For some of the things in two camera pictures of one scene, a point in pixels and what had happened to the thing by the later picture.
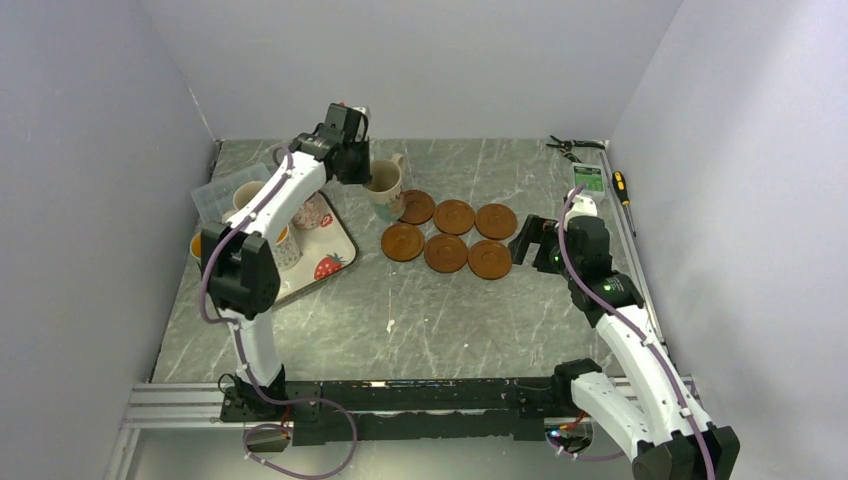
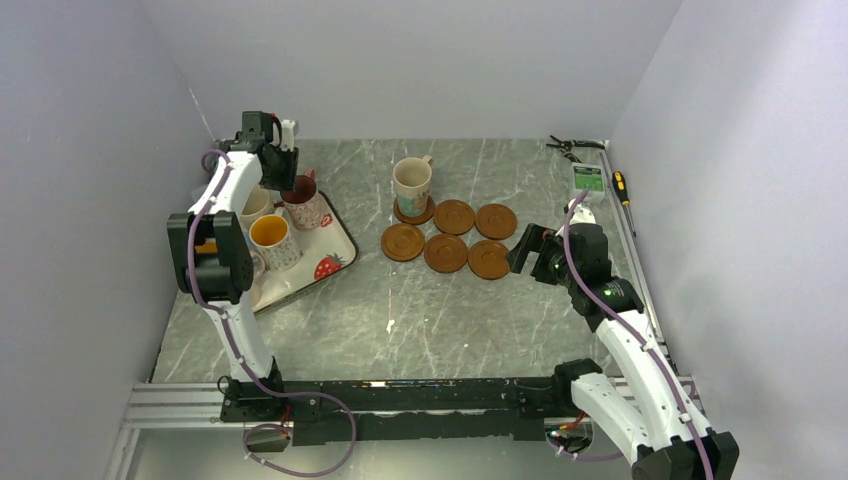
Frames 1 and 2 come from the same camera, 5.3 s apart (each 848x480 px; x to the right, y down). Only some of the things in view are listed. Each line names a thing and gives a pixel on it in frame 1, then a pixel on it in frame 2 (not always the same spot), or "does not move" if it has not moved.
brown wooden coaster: x=446 y=253 does not move
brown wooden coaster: x=495 y=221 does not move
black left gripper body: x=358 y=168 to x=283 y=175
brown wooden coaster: x=402 y=242 does not move
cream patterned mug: x=386 y=188 to x=411 y=177
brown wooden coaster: x=453 y=217 does not move
